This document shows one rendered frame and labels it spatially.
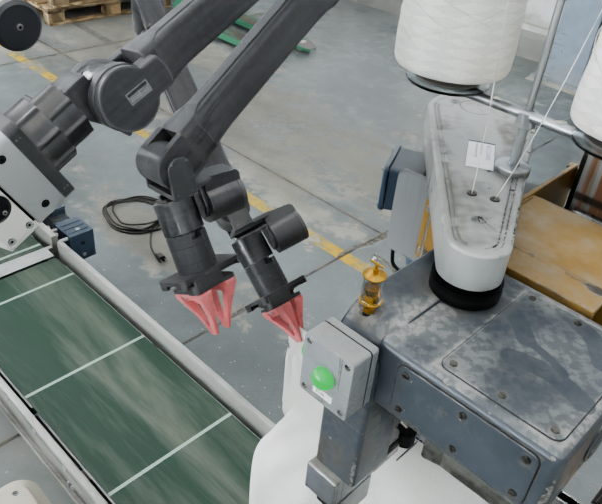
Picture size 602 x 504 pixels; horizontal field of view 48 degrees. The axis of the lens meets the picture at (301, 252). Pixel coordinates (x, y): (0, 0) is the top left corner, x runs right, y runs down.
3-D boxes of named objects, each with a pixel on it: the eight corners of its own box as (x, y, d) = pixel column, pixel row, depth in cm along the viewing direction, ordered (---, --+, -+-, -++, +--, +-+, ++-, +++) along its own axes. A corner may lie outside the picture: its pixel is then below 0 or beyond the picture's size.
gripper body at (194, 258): (242, 265, 96) (225, 216, 94) (186, 295, 90) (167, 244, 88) (216, 265, 101) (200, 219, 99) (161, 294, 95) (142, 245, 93)
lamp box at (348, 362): (298, 386, 82) (304, 331, 77) (323, 369, 85) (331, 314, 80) (344, 422, 78) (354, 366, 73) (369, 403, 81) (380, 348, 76)
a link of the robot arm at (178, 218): (143, 199, 93) (159, 198, 88) (186, 182, 96) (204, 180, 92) (161, 245, 95) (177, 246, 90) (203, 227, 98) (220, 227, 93)
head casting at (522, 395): (311, 457, 95) (334, 293, 78) (415, 374, 110) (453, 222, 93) (495, 615, 79) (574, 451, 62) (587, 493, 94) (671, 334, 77)
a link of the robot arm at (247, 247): (226, 241, 118) (230, 237, 112) (260, 223, 120) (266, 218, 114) (245, 276, 118) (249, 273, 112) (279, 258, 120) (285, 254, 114)
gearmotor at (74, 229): (24, 233, 269) (18, 201, 260) (58, 221, 278) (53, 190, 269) (62, 268, 252) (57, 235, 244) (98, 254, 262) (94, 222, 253)
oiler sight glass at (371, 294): (355, 298, 80) (359, 274, 78) (369, 289, 81) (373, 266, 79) (372, 308, 78) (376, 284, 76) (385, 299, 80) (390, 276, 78)
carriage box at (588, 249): (425, 375, 116) (465, 222, 98) (523, 296, 137) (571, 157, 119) (556, 464, 102) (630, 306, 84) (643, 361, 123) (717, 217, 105)
